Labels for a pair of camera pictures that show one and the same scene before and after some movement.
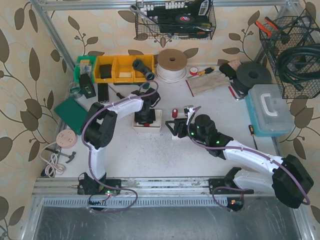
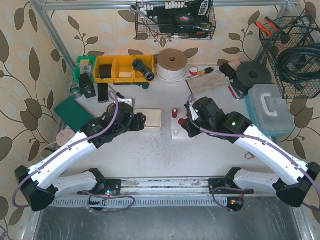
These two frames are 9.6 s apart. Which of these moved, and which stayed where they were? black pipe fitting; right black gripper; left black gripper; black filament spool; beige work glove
Moved: left black gripper; right black gripper
Stayed: black filament spool; beige work glove; black pipe fitting
